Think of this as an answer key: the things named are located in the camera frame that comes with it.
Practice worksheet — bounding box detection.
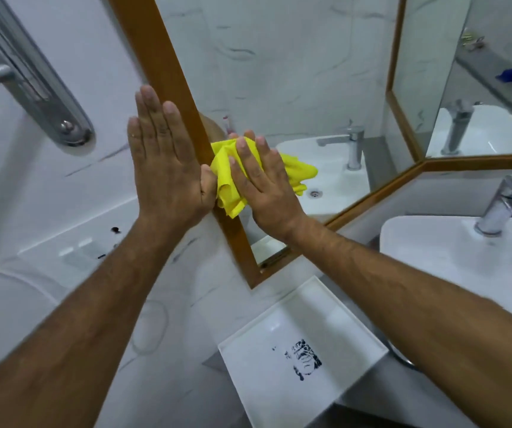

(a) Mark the person's left hand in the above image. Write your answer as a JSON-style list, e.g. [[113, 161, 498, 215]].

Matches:
[[127, 84, 219, 229]]

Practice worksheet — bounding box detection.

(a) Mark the person's right hand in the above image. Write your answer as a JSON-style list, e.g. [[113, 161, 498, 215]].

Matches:
[[228, 129, 311, 244]]

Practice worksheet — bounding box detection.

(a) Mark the yellow cleaning cloth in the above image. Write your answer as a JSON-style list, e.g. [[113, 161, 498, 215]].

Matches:
[[210, 136, 319, 220]]

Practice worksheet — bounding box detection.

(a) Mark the person's left forearm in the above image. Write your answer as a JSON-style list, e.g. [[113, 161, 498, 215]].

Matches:
[[0, 215, 221, 428]]

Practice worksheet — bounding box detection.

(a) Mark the person's right forearm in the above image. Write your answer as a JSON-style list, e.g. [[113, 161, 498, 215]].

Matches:
[[283, 217, 512, 428]]

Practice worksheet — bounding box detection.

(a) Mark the large wooden framed mirror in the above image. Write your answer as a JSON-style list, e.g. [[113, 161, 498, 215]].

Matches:
[[106, 0, 427, 290]]

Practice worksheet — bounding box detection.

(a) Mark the white rectangular tray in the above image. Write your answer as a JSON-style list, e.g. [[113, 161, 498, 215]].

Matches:
[[218, 276, 389, 428]]

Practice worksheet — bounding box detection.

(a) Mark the white ceramic sink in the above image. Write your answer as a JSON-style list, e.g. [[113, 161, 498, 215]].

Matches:
[[379, 214, 512, 333]]

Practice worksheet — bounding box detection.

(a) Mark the small wooden framed mirror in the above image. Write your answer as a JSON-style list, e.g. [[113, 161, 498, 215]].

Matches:
[[385, 0, 512, 172]]

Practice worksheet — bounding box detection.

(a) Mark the chrome sink faucet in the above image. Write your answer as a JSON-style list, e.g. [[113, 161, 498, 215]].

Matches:
[[474, 174, 512, 243]]

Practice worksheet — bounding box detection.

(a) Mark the chrome door handle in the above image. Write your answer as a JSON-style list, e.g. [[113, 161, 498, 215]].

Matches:
[[0, 0, 96, 150]]

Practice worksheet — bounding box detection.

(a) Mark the clear glass wall shelf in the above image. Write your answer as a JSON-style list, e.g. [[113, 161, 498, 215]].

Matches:
[[17, 198, 141, 283]]

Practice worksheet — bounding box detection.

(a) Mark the chrome flexible hose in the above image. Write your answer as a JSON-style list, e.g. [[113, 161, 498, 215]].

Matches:
[[383, 336, 419, 371]]

